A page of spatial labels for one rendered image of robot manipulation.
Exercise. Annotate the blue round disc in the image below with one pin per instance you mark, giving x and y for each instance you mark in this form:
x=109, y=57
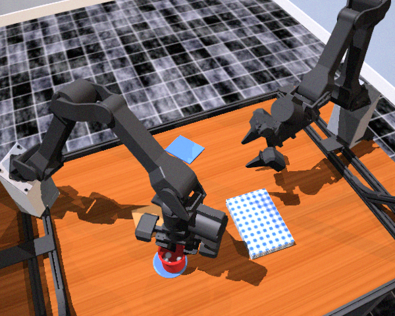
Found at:
x=160, y=270

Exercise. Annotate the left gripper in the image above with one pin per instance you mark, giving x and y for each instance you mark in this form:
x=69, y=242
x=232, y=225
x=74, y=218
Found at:
x=147, y=225

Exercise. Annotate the brown rectangular block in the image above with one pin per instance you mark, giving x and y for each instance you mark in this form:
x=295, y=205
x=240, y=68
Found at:
x=152, y=209

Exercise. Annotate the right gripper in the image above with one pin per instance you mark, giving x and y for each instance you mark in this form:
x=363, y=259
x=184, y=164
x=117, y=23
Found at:
x=270, y=156

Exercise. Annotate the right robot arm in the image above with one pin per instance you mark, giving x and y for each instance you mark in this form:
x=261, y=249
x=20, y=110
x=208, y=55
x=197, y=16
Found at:
x=355, y=24

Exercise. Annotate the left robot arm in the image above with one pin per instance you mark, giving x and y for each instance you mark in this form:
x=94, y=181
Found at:
x=171, y=178

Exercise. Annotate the red cup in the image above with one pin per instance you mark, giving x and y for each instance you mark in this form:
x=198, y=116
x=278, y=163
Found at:
x=172, y=267

